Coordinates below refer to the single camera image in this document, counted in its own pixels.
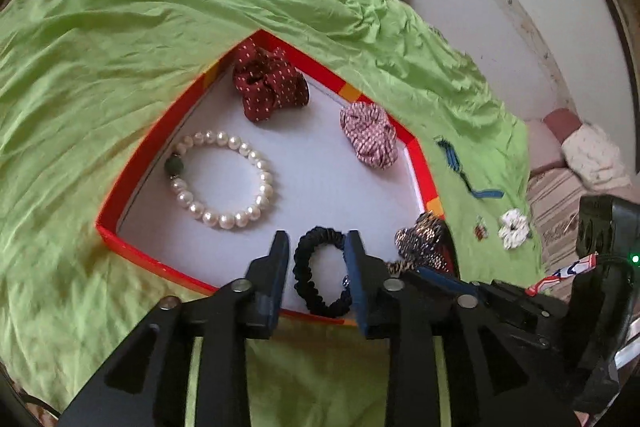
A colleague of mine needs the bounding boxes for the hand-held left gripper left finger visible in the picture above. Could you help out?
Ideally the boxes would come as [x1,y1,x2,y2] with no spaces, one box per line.
[57,230,291,427]

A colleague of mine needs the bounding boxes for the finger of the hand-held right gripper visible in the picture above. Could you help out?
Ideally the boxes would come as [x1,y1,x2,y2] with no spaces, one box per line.
[400,266,551,350]

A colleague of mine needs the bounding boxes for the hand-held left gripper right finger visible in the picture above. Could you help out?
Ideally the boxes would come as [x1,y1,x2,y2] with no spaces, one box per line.
[344,229,576,427]

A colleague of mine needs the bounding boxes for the black scrunchie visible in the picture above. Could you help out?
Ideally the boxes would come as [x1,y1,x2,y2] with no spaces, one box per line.
[292,227,358,319]

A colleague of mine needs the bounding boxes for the black rhinestone hair claw clip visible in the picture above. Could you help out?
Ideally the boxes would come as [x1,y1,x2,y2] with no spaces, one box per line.
[395,212,461,280]

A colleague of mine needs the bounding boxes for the white dotted scrunchie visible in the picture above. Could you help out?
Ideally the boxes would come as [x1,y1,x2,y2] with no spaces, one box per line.
[498,209,531,251]

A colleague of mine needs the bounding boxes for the red cardboard box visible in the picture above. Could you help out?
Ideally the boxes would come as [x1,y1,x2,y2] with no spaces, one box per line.
[95,31,461,327]

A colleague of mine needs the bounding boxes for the pink plaid scrunchie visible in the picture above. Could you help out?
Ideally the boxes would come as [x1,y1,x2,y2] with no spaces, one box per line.
[340,102,399,168]

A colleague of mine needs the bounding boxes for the white pearl bracelet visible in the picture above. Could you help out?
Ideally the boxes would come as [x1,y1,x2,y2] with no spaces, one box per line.
[164,130,275,230]

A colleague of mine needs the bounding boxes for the dark red dotted scrunchie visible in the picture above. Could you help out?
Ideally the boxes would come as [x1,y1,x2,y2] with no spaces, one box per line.
[232,42,311,124]

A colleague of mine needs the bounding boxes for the striped pink sofa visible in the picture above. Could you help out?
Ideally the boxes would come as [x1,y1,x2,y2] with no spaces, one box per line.
[525,167,588,303]

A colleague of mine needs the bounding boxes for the white knit pillow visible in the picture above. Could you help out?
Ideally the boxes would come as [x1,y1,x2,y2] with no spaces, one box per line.
[560,123,633,194]

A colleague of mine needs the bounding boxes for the pink cushion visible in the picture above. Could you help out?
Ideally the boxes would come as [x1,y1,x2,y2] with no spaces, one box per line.
[522,107,583,178]

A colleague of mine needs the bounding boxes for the green bed sheet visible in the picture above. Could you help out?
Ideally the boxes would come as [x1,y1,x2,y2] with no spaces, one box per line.
[0,0,543,427]

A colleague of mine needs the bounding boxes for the wristwatch with blue striped strap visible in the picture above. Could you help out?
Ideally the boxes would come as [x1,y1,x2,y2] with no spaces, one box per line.
[434,136,505,200]

